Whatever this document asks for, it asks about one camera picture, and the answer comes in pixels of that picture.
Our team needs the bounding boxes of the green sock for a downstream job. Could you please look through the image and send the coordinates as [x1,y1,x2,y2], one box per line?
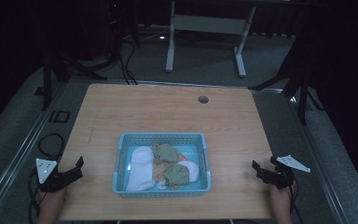
[163,163,191,189]
[152,143,179,165]

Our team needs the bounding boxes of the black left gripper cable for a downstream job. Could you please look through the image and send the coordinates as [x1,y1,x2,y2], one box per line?
[27,133,66,224]

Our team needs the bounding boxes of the black floor cables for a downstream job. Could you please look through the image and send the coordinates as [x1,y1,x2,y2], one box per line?
[117,38,139,86]

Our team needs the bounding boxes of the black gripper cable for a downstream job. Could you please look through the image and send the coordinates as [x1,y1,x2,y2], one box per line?
[288,179,305,224]
[27,133,66,224]

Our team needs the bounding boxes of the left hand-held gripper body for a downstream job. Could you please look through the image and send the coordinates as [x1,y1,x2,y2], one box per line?
[35,158,76,193]

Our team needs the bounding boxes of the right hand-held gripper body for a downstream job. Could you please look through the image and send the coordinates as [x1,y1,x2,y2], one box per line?
[260,154,311,190]

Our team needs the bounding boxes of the black tripod stand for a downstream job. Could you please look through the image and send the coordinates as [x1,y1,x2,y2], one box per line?
[248,29,325,126]
[34,49,108,112]

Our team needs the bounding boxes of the dark computer tower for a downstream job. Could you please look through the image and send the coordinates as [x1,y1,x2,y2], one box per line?
[103,0,124,62]

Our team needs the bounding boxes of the short white sock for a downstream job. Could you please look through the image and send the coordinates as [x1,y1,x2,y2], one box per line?
[176,160,200,183]

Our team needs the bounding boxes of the white desk frame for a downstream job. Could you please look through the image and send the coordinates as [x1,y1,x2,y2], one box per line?
[164,0,258,78]

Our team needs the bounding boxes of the person's left hand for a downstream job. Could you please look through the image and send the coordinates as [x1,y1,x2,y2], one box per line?
[36,187,68,213]

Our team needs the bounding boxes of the light blue plastic basket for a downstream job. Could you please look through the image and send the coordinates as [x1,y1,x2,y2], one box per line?
[112,132,213,199]

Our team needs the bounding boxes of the person's right hand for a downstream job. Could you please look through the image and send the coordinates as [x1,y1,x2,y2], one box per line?
[268,182,295,215]

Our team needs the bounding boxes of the long white sock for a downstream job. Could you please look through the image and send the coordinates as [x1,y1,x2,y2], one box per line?
[125,146,156,191]

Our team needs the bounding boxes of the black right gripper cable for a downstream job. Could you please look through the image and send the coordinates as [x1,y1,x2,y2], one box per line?
[288,179,305,224]

